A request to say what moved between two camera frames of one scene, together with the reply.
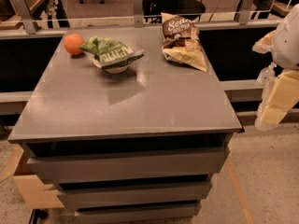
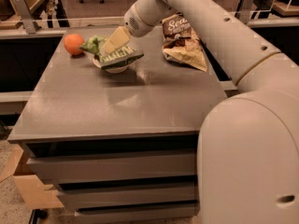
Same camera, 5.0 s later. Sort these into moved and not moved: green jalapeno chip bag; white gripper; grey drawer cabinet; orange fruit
Moved: white gripper
Not moved: orange fruit; green jalapeno chip bag; grey drawer cabinet
